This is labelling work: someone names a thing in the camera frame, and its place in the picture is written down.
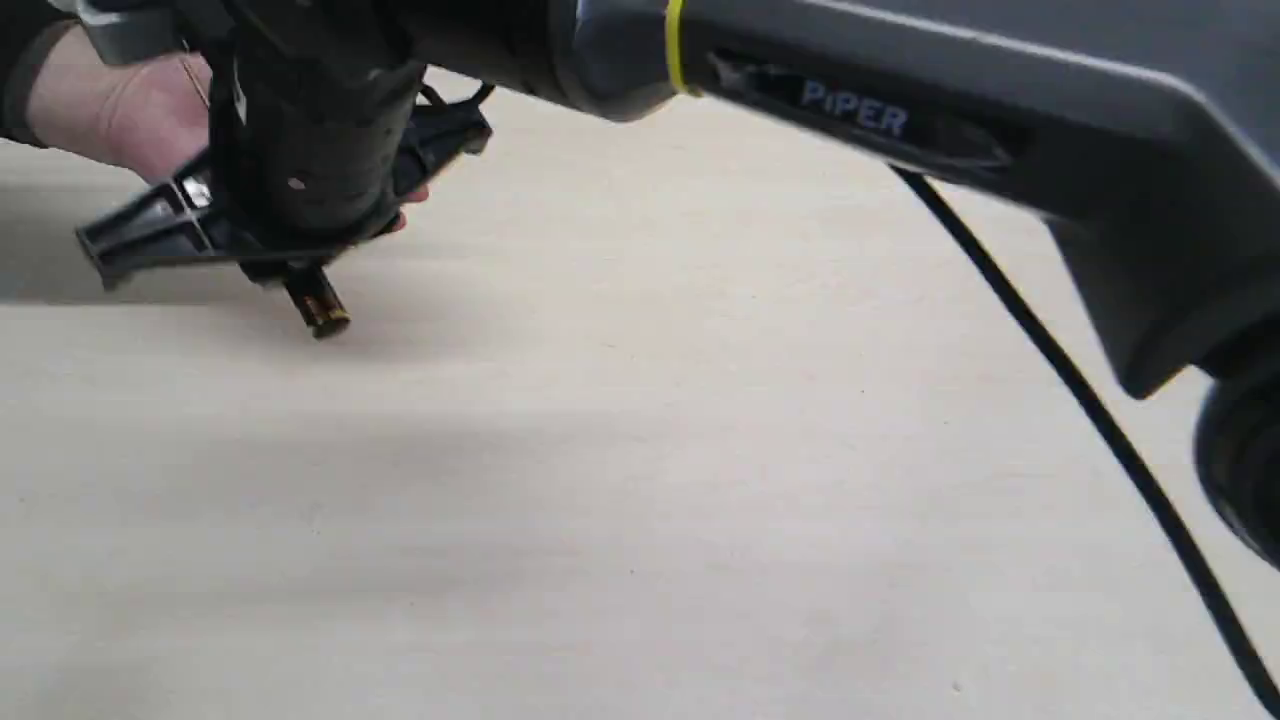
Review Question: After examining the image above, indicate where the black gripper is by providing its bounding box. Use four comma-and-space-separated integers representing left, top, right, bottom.
76, 29, 494, 288

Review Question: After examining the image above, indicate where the black and gold screwdriver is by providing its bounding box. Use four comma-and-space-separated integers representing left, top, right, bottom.
283, 266, 351, 341

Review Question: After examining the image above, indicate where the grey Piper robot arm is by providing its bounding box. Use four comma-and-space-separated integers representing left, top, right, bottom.
73, 1, 1277, 565

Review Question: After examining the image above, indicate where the black sleeved forearm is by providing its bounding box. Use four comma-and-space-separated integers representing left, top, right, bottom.
1, 1, 76, 149

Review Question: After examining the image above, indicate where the person's open bare hand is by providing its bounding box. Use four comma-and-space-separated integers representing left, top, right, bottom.
19, 26, 212, 183

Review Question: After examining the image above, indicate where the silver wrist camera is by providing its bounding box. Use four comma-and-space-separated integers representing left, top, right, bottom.
58, 1, 234, 67

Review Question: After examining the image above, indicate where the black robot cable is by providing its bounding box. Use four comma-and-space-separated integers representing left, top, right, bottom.
890, 165, 1280, 716

